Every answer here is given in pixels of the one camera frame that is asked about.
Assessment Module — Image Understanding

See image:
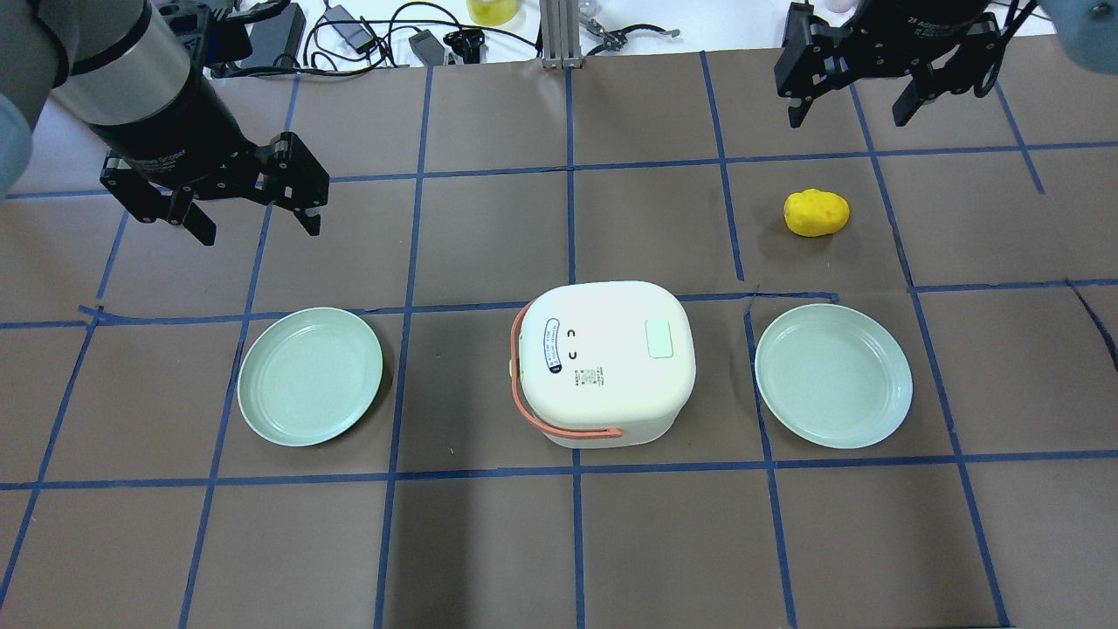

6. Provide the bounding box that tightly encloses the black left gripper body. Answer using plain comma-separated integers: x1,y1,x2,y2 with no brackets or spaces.
100,131,330,226

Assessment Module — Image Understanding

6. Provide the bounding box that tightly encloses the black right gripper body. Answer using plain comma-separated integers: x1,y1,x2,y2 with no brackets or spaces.
774,1,1004,103

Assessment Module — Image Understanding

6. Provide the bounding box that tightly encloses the white rice cooker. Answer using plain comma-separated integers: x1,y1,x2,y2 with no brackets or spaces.
508,282,697,449

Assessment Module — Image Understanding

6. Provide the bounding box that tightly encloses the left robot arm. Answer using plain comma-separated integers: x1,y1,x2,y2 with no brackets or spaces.
3,1,330,245

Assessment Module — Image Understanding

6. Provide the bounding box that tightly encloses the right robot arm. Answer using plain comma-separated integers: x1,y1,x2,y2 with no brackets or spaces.
774,1,1117,128

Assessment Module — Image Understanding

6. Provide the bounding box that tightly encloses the yellow toy potato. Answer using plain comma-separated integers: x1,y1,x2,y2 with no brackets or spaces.
783,190,852,238

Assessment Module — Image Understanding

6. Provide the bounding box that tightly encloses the black power adapter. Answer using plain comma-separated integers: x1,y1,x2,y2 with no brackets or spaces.
323,4,378,53

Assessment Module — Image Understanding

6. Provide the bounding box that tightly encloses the green plate left side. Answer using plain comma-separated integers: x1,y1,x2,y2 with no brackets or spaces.
237,307,383,447

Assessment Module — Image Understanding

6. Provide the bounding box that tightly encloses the green plate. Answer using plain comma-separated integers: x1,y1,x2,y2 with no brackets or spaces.
755,303,915,450
237,307,383,447

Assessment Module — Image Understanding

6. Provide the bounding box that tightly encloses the green plate right side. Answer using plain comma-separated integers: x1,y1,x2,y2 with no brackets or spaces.
755,303,915,450

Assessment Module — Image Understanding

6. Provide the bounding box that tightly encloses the aluminium frame post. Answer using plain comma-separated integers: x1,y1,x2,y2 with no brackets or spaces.
539,0,582,69

